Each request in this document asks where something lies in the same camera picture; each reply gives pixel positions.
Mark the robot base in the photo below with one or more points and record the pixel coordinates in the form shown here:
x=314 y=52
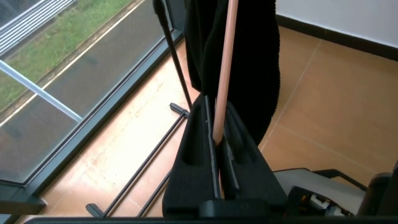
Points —
x=320 y=186

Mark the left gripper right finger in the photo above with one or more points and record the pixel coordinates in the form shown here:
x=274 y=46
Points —
x=258 y=186

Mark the black garment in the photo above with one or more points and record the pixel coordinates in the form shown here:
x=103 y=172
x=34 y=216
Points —
x=258 y=62

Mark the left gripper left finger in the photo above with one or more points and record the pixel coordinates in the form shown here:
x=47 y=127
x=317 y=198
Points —
x=186 y=186

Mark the window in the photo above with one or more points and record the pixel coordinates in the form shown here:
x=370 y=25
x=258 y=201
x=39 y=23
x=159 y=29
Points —
x=18 y=199

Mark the pink clothes hanger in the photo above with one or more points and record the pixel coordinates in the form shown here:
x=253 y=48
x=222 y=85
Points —
x=225 y=62

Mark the black clothes rack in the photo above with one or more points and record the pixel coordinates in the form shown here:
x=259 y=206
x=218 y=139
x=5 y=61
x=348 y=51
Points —
x=175 y=56

